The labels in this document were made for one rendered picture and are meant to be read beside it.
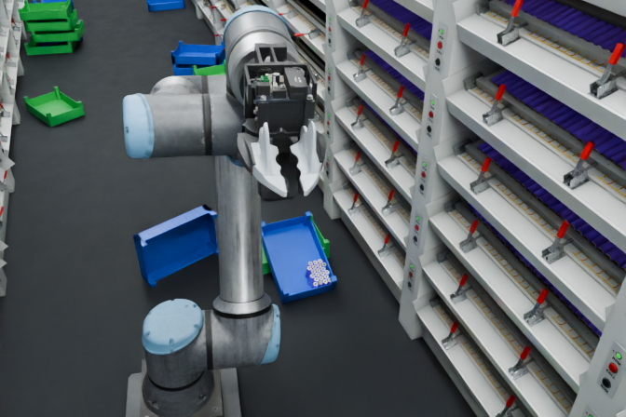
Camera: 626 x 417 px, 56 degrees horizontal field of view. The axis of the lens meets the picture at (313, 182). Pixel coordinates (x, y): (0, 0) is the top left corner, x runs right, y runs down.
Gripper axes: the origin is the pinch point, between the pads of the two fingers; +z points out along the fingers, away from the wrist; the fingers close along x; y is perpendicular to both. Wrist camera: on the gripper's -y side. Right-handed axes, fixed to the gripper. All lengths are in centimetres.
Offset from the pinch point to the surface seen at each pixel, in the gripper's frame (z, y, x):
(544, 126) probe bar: -52, -24, 62
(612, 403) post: -11, -61, 66
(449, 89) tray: -78, -28, 52
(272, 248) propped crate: -120, -113, 16
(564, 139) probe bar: -46, -24, 64
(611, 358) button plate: -14, -52, 64
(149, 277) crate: -120, -123, -29
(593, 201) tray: -30, -28, 62
